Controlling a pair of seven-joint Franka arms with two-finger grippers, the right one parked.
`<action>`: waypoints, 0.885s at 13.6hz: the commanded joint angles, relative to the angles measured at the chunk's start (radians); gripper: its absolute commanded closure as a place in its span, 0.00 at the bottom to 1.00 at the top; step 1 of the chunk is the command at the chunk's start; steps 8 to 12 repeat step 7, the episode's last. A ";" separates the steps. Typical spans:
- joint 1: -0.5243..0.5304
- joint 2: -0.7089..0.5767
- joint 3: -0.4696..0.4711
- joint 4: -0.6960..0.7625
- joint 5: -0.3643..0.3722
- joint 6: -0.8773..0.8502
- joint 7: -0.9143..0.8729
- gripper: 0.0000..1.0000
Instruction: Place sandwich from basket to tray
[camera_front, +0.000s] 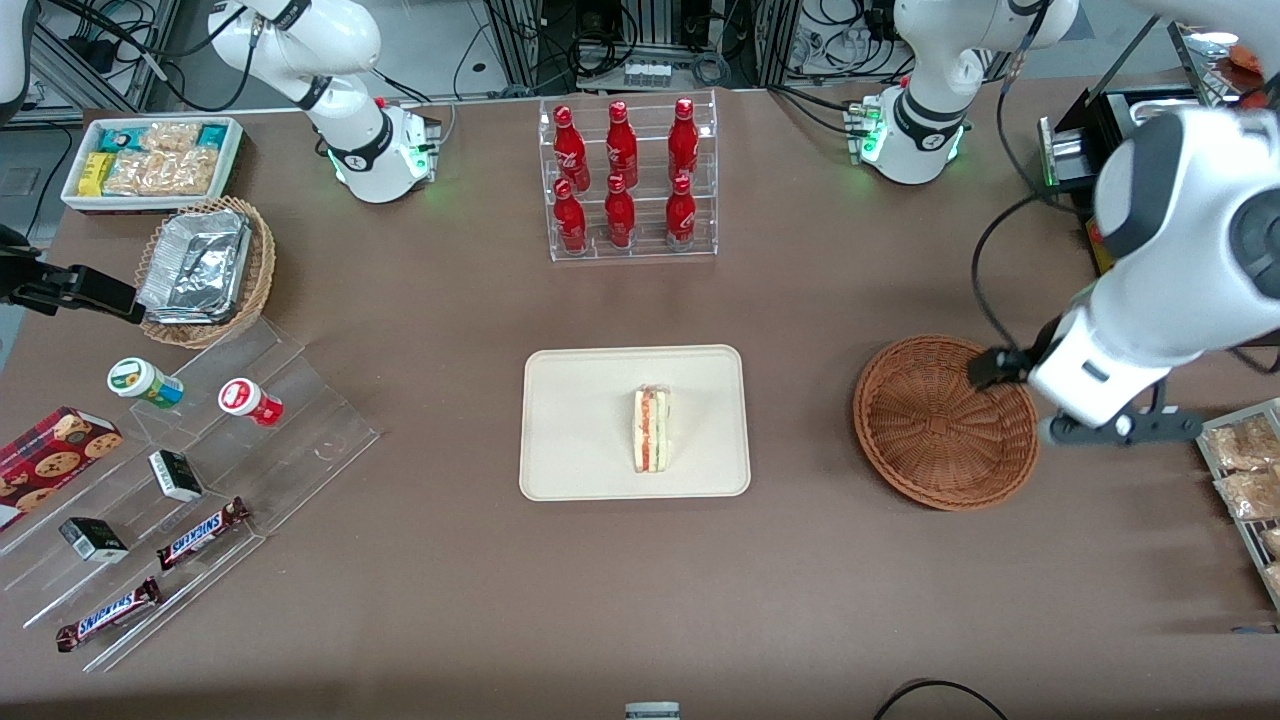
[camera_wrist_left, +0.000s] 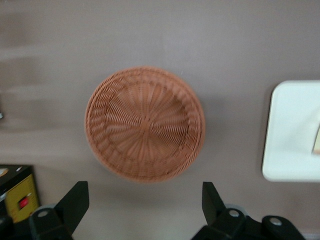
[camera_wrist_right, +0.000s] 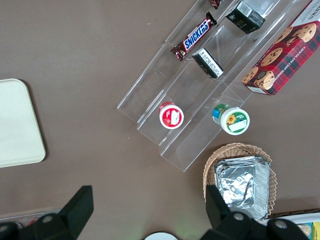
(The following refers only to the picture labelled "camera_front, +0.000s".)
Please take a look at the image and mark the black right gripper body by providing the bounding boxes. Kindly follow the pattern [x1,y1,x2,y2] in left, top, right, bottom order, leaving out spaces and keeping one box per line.
[0,228,77,307]

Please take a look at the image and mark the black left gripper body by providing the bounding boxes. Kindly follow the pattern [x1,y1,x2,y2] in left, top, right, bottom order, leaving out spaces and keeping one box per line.
[967,345,1033,393]

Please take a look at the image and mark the triangle sandwich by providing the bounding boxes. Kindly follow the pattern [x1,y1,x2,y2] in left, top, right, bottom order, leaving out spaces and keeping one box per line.
[632,386,671,474]

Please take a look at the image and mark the brown round wicker basket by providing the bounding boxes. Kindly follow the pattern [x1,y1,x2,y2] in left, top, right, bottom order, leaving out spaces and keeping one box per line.
[853,335,1041,512]

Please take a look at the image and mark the tan wicker basket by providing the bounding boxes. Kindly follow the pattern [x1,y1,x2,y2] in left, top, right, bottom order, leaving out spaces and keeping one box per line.
[135,196,276,349]

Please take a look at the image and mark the beige plastic tray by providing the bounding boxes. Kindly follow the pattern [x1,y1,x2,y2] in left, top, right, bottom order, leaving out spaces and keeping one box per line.
[519,345,751,501]

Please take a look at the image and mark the green lid snack cup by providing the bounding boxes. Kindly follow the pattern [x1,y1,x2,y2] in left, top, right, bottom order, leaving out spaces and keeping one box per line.
[108,357,185,410]

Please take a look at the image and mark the stack of foil trays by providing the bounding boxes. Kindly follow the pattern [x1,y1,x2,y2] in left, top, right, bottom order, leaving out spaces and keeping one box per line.
[138,210,253,324]

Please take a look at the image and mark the clear bag of crackers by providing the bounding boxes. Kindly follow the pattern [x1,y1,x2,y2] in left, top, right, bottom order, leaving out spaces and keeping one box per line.
[104,147,219,197]
[140,121,202,154]

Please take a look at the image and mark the red lid snack cup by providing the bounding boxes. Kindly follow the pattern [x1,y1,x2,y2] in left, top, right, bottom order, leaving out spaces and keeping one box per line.
[218,378,284,428]

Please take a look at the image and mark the red cookie box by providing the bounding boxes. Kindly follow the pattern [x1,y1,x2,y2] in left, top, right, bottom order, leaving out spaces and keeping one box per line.
[0,406,123,532]

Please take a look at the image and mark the white snack bin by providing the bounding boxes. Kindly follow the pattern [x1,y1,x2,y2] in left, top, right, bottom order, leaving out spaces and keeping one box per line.
[62,117,244,213]

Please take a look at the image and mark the small black carton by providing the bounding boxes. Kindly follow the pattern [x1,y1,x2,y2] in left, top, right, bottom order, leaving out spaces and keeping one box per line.
[148,450,204,502]
[59,517,130,563]

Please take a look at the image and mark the black food warmer cabinet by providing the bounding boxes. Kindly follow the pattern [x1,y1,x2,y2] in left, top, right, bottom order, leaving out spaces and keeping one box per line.
[1038,18,1280,278]

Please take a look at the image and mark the clear acrylic stepped display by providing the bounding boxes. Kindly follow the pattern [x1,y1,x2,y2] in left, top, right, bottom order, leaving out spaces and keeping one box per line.
[0,318,383,673]

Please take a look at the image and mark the brown Snickers bar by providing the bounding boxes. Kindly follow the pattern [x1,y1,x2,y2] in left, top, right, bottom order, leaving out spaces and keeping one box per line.
[55,577,162,653]
[157,497,250,571]

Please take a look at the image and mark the red soda bottle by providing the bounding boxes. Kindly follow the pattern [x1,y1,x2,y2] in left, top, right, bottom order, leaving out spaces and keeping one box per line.
[553,105,591,193]
[667,97,700,186]
[604,174,637,249]
[605,101,639,189]
[553,178,588,254]
[665,174,698,247]

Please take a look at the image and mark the clear acrylic bottle rack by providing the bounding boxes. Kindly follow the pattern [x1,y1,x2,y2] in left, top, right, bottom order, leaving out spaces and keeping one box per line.
[538,89,719,264]

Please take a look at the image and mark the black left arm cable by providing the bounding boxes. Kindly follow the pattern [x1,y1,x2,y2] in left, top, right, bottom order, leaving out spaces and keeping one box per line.
[968,0,1096,353]

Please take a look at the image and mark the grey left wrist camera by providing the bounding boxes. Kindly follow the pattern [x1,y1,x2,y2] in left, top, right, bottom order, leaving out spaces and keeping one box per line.
[1038,408,1203,447]

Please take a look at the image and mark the grey wire rack tray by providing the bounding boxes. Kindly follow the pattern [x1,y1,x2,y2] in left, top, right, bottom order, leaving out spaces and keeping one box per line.
[1185,398,1280,611]

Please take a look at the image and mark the black floor cable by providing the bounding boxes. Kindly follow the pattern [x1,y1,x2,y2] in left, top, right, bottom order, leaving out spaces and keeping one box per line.
[872,679,1011,720]

